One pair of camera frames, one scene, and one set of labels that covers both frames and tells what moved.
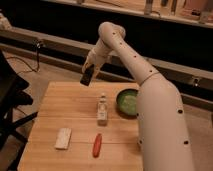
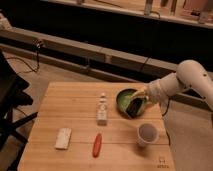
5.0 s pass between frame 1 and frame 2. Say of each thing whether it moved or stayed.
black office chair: stayed
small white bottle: stayed
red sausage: stayed
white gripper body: moved
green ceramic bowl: stayed
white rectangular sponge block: stayed
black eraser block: moved
